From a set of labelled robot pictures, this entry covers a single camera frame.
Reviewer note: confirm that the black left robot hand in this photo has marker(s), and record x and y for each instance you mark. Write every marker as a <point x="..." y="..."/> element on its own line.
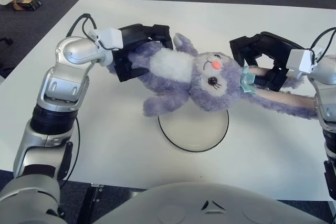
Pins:
<point x="131" y="35"/>

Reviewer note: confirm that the white plate with black rim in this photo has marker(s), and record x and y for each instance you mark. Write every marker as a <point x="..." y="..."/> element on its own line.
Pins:
<point x="194" y="132"/>

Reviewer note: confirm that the grey robot torso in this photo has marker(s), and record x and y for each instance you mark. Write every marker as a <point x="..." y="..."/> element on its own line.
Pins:
<point x="210" y="205"/>

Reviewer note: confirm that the white furniture edge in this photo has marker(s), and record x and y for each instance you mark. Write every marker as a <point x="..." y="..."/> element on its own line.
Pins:
<point x="1" y="80"/>

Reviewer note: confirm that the black office chair base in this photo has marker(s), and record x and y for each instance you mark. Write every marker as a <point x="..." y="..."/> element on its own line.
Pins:
<point x="5" y="41"/>

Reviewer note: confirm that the metal table support bracket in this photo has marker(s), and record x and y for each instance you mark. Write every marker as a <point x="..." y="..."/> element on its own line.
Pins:
<point x="96" y="192"/>

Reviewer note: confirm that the dark cardboard box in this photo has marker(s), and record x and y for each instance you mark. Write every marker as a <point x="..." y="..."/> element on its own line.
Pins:
<point x="27" y="3"/>

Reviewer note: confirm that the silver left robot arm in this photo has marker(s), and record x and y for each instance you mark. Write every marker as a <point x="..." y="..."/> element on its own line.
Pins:
<point x="52" y="103"/>

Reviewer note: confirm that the purple plush bunny doll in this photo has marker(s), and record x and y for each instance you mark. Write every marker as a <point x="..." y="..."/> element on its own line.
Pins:
<point x="204" y="85"/>

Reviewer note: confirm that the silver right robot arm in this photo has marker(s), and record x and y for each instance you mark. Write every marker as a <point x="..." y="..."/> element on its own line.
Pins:
<point x="325" y="82"/>

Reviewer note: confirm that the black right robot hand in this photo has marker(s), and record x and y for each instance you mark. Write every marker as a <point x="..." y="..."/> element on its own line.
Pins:
<point x="273" y="43"/>

